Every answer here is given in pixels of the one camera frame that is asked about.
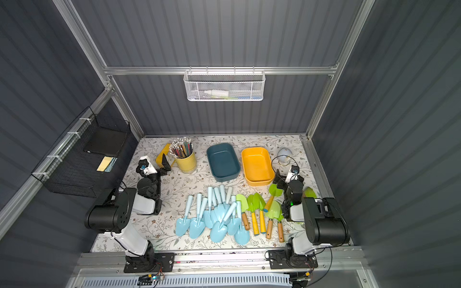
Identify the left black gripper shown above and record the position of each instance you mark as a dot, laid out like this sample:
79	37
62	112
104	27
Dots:
151	172

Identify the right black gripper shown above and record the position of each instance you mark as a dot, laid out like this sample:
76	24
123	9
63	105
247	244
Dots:
286	180

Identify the green shovel wooden handle pair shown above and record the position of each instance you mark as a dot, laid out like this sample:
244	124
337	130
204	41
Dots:
273	213

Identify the green shovel yellow handle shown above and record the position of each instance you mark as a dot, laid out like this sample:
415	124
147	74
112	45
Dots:
261	204
253	206

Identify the green shovel brown handle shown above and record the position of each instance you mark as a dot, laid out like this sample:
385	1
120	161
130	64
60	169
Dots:
244	207

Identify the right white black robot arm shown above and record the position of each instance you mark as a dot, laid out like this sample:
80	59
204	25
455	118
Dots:
324	225

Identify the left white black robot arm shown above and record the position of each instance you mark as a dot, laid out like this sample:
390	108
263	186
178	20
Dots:
111	212

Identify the yellow storage box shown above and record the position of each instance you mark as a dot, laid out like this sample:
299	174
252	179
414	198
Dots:
257	166

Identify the teal storage box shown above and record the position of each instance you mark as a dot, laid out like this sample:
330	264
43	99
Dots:
223	162

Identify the green shovel far right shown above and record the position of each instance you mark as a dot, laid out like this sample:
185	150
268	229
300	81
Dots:
309	193

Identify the white round lamp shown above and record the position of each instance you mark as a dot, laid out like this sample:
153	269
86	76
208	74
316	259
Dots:
284	157

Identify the yellow sticky notes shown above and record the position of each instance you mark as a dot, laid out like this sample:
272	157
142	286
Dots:
104	164

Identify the colored pencils bunch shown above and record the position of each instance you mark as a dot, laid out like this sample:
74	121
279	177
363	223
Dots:
181	148

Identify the black notebook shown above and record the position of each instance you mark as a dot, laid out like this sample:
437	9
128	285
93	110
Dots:
106	142

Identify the floral table mat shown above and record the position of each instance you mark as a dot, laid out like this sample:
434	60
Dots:
177	186

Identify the blue shovel cluster back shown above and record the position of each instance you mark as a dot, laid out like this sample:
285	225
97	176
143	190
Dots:
222	205

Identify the blue shovel mid right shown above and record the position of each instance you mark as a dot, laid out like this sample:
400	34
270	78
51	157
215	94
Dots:
233	224

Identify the white bottle in basket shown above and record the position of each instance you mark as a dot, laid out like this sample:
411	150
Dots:
217	93

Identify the white perforated front panel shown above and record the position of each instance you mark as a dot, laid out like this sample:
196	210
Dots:
251	280

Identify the green shovel wooden handle right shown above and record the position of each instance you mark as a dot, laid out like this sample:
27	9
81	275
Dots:
280	230

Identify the black wire side basket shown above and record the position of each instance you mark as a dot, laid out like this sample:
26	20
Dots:
72	171

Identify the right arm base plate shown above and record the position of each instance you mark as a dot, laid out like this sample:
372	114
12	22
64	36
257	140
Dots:
280	260

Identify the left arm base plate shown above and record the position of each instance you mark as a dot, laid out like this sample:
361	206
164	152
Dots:
152	263

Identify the white wire wall basket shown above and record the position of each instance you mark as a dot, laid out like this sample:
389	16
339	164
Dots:
242	87

